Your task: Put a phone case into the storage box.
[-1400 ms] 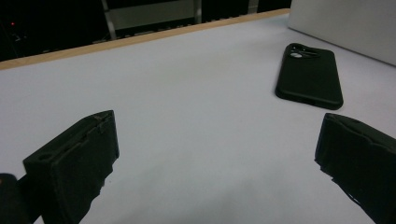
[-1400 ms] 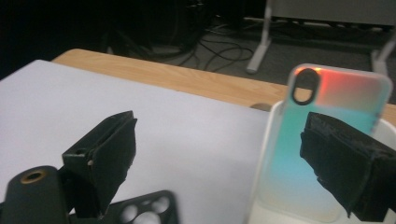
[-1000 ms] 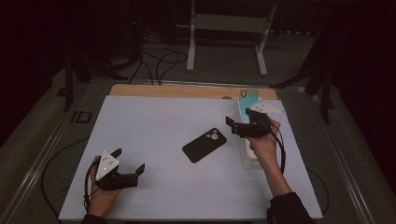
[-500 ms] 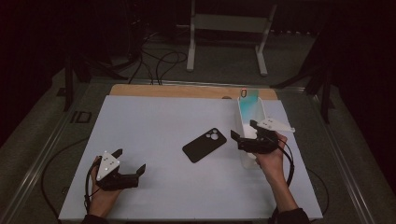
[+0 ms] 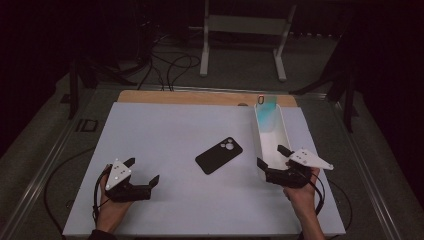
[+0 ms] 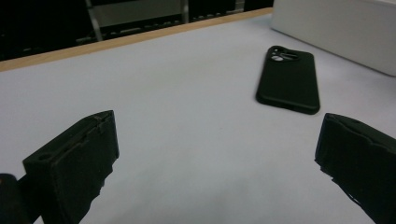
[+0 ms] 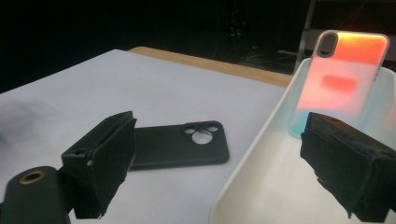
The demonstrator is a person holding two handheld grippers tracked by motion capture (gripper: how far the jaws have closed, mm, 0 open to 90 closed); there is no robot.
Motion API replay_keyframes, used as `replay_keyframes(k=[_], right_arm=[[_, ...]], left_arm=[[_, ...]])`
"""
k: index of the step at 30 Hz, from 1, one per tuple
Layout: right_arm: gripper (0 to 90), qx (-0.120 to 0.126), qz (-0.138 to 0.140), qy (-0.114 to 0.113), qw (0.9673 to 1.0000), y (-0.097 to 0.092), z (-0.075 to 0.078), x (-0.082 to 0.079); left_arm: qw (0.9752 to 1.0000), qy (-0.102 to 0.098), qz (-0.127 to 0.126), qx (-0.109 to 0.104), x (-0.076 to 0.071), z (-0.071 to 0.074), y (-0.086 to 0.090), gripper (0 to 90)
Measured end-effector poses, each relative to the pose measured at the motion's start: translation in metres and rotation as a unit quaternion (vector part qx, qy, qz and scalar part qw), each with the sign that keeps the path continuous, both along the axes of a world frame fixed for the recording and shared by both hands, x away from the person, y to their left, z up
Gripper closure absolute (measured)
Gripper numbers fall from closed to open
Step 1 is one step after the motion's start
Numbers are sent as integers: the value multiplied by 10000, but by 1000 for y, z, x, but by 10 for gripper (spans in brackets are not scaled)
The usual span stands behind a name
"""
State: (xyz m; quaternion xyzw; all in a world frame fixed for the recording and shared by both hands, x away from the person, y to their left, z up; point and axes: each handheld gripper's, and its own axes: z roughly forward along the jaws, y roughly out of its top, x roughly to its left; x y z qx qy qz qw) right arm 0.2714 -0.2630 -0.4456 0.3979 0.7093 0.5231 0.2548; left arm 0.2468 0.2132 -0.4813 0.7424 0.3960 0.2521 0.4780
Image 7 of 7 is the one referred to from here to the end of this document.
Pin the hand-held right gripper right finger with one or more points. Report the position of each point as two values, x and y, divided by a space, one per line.
351 165

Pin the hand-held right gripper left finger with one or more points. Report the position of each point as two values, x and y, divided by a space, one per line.
106 161

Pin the black phone case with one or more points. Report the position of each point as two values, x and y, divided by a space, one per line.
168 146

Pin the white plastic bin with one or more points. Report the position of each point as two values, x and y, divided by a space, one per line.
274 186

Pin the pink iridescent phone case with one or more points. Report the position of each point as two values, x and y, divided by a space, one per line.
339 77

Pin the white metal stand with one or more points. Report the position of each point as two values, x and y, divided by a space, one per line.
306 28

